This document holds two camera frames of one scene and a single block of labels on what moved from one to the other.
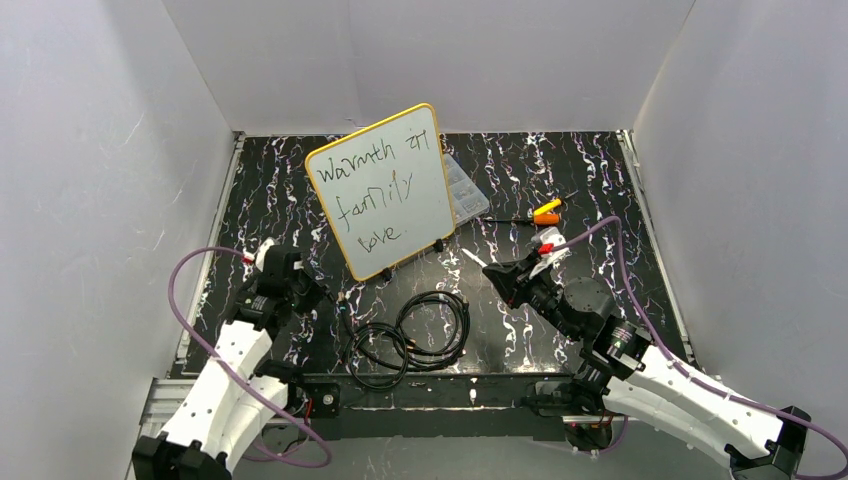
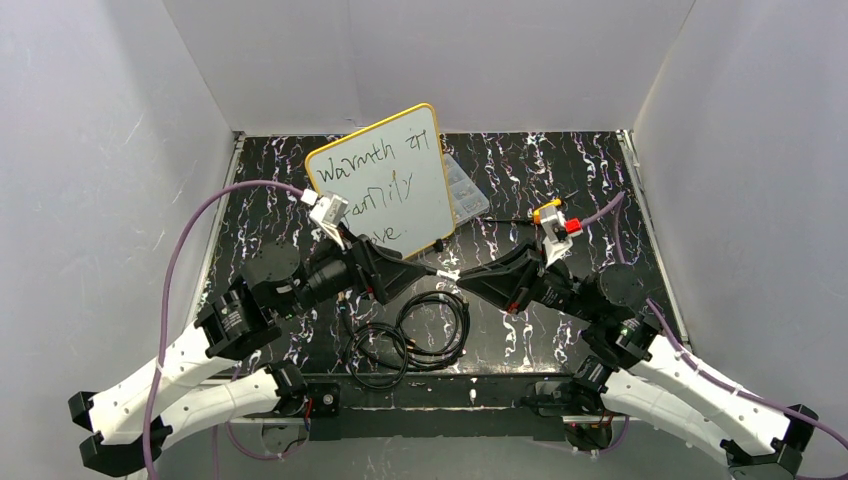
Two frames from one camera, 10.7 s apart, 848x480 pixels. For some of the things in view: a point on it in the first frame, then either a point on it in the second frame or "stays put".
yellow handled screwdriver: [548, 207] stays put
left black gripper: [308, 287] → [362, 266]
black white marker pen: [477, 259] → [454, 274]
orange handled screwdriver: [540, 219] stays put
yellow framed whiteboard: [386, 190] stays put
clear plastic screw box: [467, 197] stays put
